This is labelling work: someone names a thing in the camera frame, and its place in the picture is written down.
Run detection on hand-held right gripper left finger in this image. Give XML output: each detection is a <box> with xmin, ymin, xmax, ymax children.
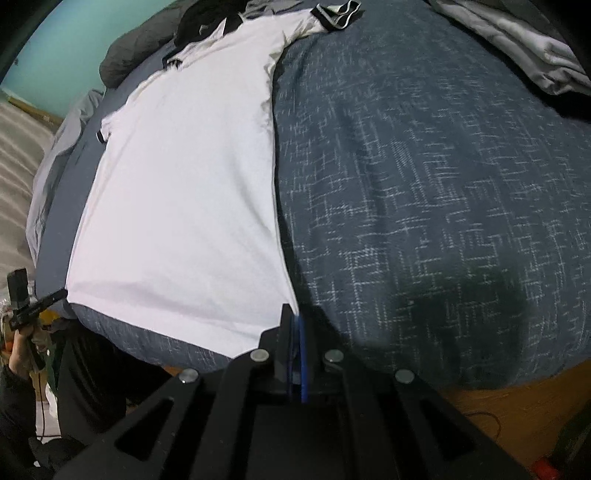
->
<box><xmin>53</xmin><ymin>305</ymin><xmax>296</xmax><ymax>480</ymax></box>

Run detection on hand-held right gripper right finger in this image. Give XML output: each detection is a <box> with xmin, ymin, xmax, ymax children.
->
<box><xmin>295</xmin><ymin>316</ymin><xmax>536</xmax><ymax>480</ymax></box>

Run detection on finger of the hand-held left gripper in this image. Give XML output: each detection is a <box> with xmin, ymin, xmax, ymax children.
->
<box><xmin>31</xmin><ymin>287</ymin><xmax>70</xmax><ymax>315</ymax></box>

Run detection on white shirt with black collar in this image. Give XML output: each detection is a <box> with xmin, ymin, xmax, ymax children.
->
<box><xmin>66</xmin><ymin>1</ymin><xmax>363</xmax><ymax>360</ymax></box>

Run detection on person's left forearm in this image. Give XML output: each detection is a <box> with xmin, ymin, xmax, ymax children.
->
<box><xmin>0</xmin><ymin>362</ymin><xmax>56</xmax><ymax>480</ymax></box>

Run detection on pile of folded light clothes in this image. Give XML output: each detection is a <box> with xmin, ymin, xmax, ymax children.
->
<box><xmin>429</xmin><ymin>0</ymin><xmax>591</xmax><ymax>95</ymax></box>

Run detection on person's left hand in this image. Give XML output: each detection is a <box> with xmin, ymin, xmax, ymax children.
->
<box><xmin>8</xmin><ymin>329</ymin><xmax>36</xmax><ymax>373</ymax></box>

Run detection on person's dark pants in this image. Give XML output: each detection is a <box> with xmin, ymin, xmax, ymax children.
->
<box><xmin>48</xmin><ymin>318</ymin><xmax>174</xmax><ymax>446</ymax></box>

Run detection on pale curtain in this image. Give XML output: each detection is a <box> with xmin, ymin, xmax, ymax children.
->
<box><xmin>0</xmin><ymin>99</ymin><xmax>63</xmax><ymax>278</ymax></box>

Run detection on pale grey bed sheet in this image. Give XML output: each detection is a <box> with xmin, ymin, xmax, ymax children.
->
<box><xmin>25</xmin><ymin>90</ymin><xmax>107</xmax><ymax>264</ymax></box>

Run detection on blue patterned bedspread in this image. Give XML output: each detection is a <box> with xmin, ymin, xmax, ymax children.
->
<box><xmin>34</xmin><ymin>0</ymin><xmax>591</xmax><ymax>391</ymax></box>

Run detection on wooden trim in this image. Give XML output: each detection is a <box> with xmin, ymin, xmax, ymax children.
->
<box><xmin>0</xmin><ymin>90</ymin><xmax>65</xmax><ymax>127</ymax></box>

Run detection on dark grey rolled duvet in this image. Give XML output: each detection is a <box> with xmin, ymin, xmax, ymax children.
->
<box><xmin>99</xmin><ymin>0</ymin><xmax>259</xmax><ymax>88</ymax></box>

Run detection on small red item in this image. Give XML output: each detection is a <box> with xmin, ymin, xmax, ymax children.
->
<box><xmin>533</xmin><ymin>456</ymin><xmax>561</xmax><ymax>480</ymax></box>

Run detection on black garment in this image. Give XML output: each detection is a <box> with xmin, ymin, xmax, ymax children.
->
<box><xmin>175</xmin><ymin>0</ymin><xmax>252</xmax><ymax>47</ymax></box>

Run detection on thin black cable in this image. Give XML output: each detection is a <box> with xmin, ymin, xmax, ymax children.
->
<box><xmin>462</xmin><ymin>410</ymin><xmax>505</xmax><ymax>445</ymax></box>

